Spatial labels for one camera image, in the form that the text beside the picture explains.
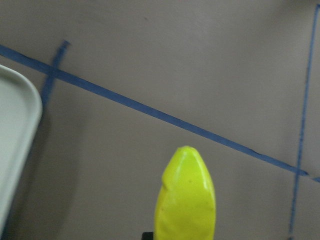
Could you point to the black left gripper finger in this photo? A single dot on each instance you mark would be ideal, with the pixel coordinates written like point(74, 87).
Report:
point(147, 236)

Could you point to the white bear tray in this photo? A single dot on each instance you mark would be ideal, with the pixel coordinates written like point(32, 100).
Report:
point(20, 114)

